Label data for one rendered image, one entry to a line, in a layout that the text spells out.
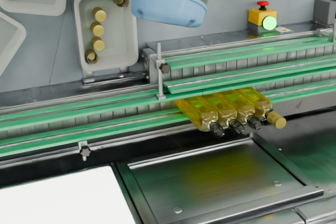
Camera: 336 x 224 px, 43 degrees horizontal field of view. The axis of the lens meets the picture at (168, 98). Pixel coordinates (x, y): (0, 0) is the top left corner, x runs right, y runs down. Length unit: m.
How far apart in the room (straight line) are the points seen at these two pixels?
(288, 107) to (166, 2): 1.03
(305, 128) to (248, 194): 0.49
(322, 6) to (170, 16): 1.07
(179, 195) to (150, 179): 0.11
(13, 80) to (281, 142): 0.87
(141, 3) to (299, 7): 1.06
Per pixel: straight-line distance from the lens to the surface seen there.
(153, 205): 1.08
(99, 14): 1.26
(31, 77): 1.35
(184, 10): 0.62
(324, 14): 1.62
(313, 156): 1.38
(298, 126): 1.54
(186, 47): 1.31
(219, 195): 1.11
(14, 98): 1.29
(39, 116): 1.20
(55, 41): 1.32
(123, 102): 1.22
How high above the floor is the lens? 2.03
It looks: 60 degrees down
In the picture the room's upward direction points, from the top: 137 degrees clockwise
